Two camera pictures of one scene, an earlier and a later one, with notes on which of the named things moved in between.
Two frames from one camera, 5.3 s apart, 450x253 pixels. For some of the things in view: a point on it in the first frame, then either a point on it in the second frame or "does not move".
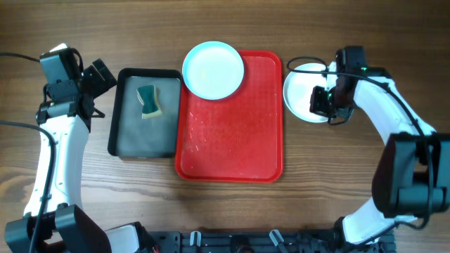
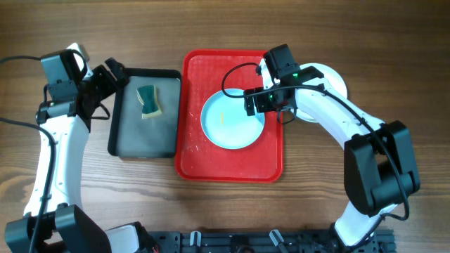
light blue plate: [213, 70] to [225, 121]
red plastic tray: [236, 139] does not move
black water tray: [154, 137] does not move
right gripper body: [323, 102] to [266, 102]
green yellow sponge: [147, 94] does not move
